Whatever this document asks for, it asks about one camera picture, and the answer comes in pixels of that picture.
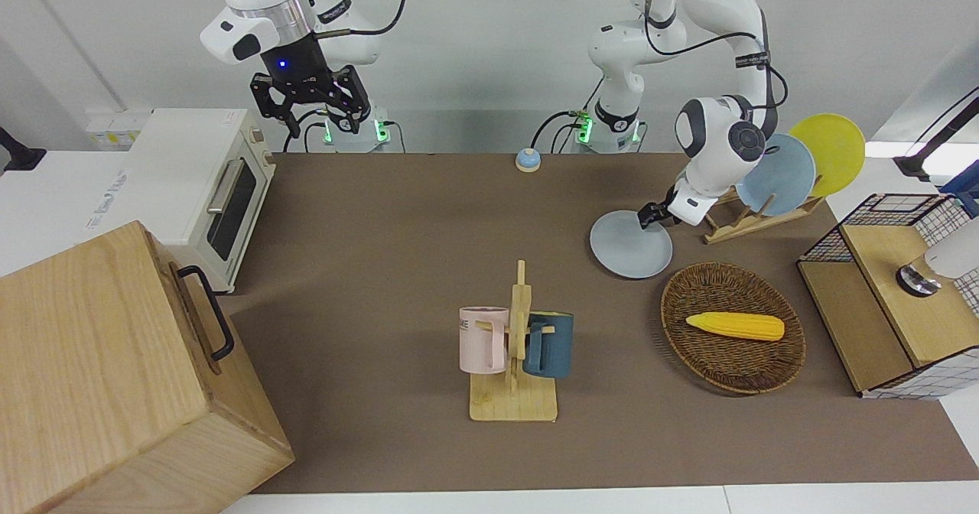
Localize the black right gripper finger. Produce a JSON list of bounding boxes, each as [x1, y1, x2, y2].
[[250, 74, 301, 139], [327, 64, 374, 135]]

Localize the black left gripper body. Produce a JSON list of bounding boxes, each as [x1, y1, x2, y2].
[[650, 187, 678, 226]]

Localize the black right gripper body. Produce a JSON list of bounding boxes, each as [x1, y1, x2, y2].
[[259, 34, 339, 106]]

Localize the gray plate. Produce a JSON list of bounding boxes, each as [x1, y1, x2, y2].
[[590, 210, 674, 279]]

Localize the wooden plate rack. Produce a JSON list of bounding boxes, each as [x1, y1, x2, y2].
[[702, 185, 827, 245]]

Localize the light blue plate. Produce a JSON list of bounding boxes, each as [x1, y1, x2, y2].
[[736, 133, 817, 217]]

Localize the yellow plate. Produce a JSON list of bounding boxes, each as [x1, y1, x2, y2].
[[789, 114, 867, 198]]

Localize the white toaster oven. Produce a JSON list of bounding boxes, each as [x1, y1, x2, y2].
[[122, 109, 278, 294]]

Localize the yellow corn cob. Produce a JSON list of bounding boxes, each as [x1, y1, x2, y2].
[[685, 311, 786, 342]]

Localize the dark blue mug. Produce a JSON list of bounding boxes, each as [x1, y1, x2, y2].
[[524, 311, 574, 379]]

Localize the brown wicker basket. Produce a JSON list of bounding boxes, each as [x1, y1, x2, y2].
[[661, 262, 807, 396]]

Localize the brown table mat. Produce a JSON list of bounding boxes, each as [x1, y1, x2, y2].
[[222, 152, 979, 495]]

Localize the pink mug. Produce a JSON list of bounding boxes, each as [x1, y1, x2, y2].
[[459, 306, 510, 374]]

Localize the wooden mug holder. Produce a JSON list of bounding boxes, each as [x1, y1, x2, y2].
[[469, 260, 559, 423]]

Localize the white object with metal base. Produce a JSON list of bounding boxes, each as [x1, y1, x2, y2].
[[896, 220, 979, 298]]

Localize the blue object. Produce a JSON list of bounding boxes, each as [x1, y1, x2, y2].
[[939, 161, 979, 216]]

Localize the large wooden box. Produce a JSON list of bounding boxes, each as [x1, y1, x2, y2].
[[0, 220, 295, 514]]

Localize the black right base cable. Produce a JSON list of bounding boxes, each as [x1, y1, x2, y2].
[[283, 109, 330, 153]]

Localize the black base cable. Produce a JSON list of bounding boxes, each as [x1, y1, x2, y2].
[[532, 78, 605, 154], [283, 109, 330, 153]]

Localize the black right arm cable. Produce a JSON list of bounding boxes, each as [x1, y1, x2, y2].
[[315, 0, 410, 39]]

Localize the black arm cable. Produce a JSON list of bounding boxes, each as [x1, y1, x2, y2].
[[315, 0, 410, 39], [644, 0, 789, 121]]

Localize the black left base cable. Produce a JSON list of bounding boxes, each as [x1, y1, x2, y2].
[[532, 78, 605, 154]]

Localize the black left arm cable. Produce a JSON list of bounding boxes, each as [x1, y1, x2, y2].
[[644, 0, 789, 121]]

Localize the white wall sockets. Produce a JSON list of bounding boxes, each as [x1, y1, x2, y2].
[[86, 112, 150, 148]]

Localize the black box handle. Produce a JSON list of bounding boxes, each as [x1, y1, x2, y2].
[[177, 265, 235, 363]]

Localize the wire mesh wooden shelf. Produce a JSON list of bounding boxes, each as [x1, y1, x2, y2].
[[797, 193, 979, 400]]

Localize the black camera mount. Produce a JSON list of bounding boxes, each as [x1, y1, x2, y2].
[[0, 126, 47, 174]]

